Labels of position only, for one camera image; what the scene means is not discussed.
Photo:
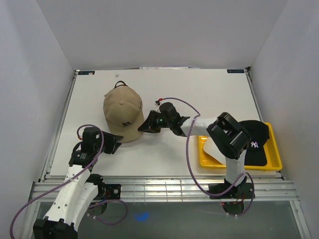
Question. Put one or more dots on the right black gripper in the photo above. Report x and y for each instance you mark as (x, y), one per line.
(149, 125)

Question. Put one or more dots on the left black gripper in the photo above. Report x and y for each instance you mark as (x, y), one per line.
(111, 139)

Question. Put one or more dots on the beige baseball cap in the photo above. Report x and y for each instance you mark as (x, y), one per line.
(123, 111)

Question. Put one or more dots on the black NY baseball cap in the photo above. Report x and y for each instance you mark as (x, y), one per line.
(259, 132)

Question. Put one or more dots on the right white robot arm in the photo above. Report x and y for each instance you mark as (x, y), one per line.
(230, 137)

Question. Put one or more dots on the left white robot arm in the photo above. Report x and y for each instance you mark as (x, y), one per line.
(82, 191)

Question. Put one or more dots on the white baseball cap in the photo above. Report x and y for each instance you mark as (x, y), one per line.
(212, 150)

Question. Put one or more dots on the left black corner label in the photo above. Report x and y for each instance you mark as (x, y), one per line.
(86, 72)

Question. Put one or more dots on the black corner label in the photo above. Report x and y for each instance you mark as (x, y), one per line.
(235, 71)
(86, 72)

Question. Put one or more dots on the right black corner label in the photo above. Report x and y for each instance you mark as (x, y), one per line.
(235, 71)

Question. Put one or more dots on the yellow plastic tray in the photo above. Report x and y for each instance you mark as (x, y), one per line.
(271, 150)

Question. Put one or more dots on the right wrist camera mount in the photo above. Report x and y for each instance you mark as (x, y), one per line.
(158, 103)

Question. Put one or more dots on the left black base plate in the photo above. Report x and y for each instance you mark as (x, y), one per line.
(110, 192)

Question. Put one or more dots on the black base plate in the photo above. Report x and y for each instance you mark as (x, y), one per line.
(242, 191)
(110, 192)

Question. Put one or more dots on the aluminium frame rail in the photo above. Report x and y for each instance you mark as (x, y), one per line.
(185, 190)

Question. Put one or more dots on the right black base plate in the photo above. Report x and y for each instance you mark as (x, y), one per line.
(242, 191)

